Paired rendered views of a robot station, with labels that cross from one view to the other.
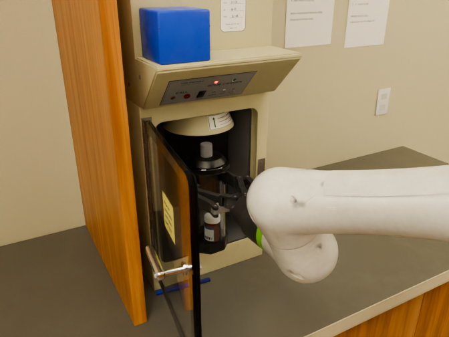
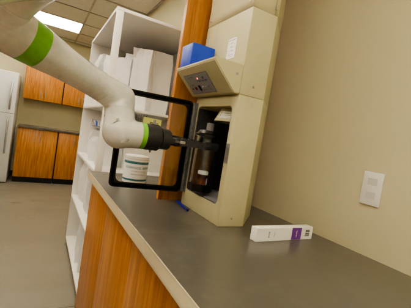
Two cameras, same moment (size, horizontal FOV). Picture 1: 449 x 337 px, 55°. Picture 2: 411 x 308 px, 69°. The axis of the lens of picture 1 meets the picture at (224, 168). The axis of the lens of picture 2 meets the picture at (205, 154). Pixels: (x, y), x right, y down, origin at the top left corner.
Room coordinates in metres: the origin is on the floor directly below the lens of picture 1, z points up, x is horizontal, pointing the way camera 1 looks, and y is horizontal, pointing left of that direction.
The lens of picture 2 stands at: (0.91, -1.14, 1.24)
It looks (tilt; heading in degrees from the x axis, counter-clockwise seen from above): 3 degrees down; 89
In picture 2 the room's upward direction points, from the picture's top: 9 degrees clockwise
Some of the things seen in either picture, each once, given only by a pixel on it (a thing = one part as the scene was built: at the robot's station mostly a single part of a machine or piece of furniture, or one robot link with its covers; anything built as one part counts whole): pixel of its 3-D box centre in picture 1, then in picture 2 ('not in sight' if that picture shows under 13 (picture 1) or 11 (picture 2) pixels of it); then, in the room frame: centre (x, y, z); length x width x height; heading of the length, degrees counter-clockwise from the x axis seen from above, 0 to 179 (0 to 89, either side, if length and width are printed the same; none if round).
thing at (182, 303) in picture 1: (170, 240); (152, 142); (0.70, 0.10, 1.19); 0.30 x 0.01 x 0.40; 21
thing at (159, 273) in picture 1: (164, 260); not in sight; (0.62, 0.10, 1.20); 0.10 x 0.05 x 0.03; 21
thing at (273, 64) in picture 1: (221, 79); (205, 79); (0.88, 0.01, 1.46); 0.32 x 0.12 x 0.10; 119
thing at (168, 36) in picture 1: (174, 34); (197, 58); (0.83, 0.09, 1.56); 0.10 x 0.10 x 0.09; 29
